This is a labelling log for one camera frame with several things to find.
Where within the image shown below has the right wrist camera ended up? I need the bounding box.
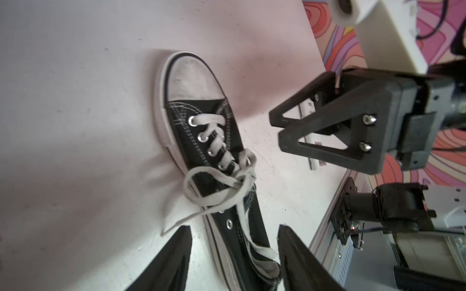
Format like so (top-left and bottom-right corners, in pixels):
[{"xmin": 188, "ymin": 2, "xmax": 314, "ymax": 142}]
[{"xmin": 327, "ymin": 0, "xmax": 428, "ymax": 74}]

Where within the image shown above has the black sneaker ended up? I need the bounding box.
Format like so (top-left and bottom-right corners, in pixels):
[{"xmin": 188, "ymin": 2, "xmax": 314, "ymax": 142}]
[{"xmin": 154, "ymin": 51, "xmax": 282, "ymax": 291}]

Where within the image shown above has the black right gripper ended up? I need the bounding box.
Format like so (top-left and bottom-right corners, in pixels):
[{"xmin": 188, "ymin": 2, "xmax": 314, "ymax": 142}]
[{"xmin": 278, "ymin": 59, "xmax": 466, "ymax": 175}]

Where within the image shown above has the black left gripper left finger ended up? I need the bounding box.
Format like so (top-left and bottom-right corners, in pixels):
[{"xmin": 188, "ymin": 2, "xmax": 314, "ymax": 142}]
[{"xmin": 127, "ymin": 226, "xmax": 192, "ymax": 291}]

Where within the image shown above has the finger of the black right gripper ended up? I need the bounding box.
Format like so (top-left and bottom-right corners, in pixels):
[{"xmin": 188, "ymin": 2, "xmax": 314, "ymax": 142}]
[{"xmin": 269, "ymin": 70, "xmax": 351, "ymax": 136}]

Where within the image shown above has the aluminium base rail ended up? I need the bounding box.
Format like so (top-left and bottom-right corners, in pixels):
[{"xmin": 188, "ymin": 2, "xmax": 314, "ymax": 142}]
[{"xmin": 307, "ymin": 170, "xmax": 466, "ymax": 291}]

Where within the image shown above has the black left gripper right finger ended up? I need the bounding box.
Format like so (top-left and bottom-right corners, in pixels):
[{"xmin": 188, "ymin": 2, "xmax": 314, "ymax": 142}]
[{"xmin": 277, "ymin": 224, "xmax": 344, "ymax": 291}]

